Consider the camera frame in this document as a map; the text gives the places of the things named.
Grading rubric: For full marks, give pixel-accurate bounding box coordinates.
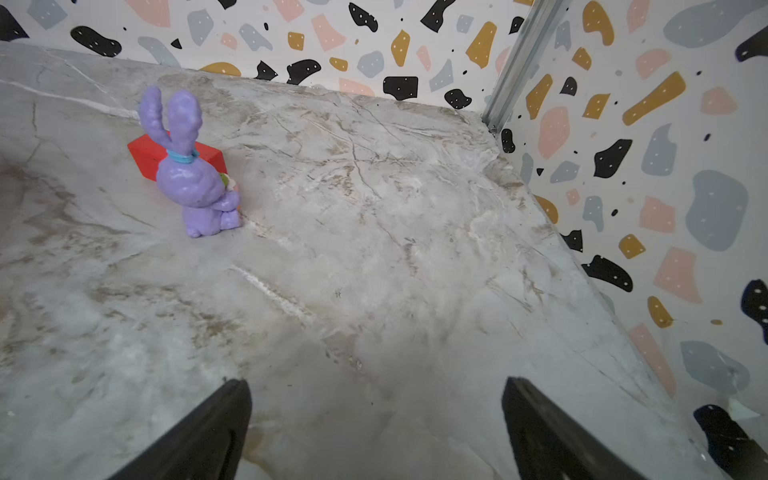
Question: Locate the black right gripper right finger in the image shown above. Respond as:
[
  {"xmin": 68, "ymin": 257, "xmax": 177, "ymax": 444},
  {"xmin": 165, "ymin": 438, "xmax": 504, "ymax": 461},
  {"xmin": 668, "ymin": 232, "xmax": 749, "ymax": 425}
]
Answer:
[{"xmin": 501, "ymin": 377, "xmax": 643, "ymax": 480}]

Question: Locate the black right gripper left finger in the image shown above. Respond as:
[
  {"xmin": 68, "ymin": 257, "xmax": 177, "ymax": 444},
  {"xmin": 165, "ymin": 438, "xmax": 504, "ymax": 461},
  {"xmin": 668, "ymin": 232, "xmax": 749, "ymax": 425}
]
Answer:
[{"xmin": 111, "ymin": 379, "xmax": 252, "ymax": 480}]

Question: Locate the red block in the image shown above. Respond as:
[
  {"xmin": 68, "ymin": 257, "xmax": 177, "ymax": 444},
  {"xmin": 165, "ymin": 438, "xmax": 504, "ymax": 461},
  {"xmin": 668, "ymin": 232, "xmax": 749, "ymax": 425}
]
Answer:
[{"xmin": 127, "ymin": 134, "xmax": 228, "ymax": 181}]

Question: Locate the aluminium corner post right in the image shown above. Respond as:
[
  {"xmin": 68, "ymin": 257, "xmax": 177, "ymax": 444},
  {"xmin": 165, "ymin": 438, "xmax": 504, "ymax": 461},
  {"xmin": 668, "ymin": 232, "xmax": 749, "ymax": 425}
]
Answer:
[{"xmin": 482, "ymin": 0, "xmax": 571, "ymax": 136}]

